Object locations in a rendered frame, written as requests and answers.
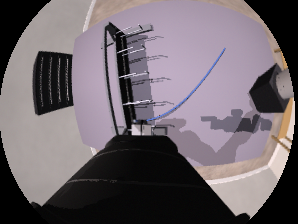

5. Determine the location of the black patch panel rack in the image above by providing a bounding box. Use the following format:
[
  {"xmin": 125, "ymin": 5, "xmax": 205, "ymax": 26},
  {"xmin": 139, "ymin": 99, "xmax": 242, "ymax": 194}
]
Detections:
[{"xmin": 101, "ymin": 22, "xmax": 153, "ymax": 135}]

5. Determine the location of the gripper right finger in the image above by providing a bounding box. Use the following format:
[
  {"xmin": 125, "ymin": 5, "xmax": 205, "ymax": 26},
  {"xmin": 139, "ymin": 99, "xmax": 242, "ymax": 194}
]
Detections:
[{"xmin": 142, "ymin": 120, "xmax": 152, "ymax": 136}]

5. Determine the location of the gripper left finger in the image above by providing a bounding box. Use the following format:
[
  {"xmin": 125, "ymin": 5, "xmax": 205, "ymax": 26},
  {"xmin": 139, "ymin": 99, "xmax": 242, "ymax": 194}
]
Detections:
[{"xmin": 132, "ymin": 119, "xmax": 142, "ymax": 135}]

